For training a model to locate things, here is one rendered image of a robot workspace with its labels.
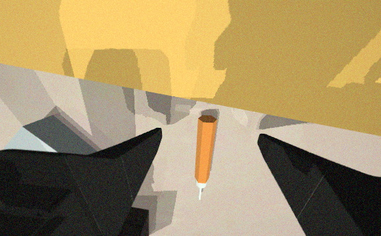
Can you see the orange-handled awl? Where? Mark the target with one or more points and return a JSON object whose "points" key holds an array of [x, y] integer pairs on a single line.
{"points": [[205, 140]]}

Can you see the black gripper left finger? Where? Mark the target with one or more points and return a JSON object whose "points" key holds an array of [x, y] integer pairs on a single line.
{"points": [[105, 183]]}

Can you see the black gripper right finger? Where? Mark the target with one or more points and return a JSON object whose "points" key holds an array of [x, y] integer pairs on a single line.
{"points": [[327, 198]]}

